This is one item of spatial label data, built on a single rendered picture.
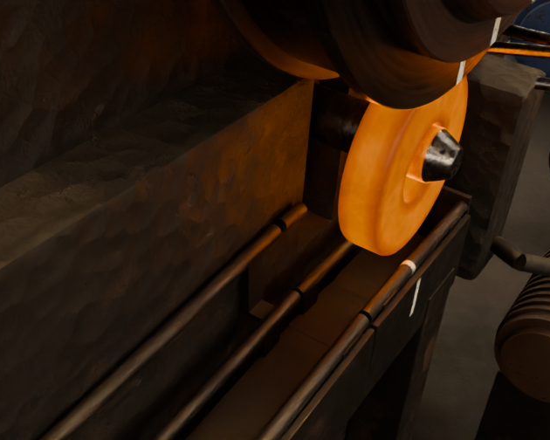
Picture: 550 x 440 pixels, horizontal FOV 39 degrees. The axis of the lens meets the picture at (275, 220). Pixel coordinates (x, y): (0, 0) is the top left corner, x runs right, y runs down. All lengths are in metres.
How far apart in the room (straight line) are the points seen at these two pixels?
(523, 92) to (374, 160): 0.28
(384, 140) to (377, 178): 0.03
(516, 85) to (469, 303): 1.02
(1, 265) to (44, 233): 0.03
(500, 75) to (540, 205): 1.36
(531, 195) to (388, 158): 1.66
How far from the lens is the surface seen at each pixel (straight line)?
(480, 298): 1.78
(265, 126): 0.54
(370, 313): 0.60
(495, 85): 0.79
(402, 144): 0.54
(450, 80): 0.56
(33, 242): 0.41
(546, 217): 2.10
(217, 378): 0.57
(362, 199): 0.54
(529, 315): 0.95
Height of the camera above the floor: 1.12
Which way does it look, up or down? 36 degrees down
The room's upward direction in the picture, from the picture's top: 4 degrees clockwise
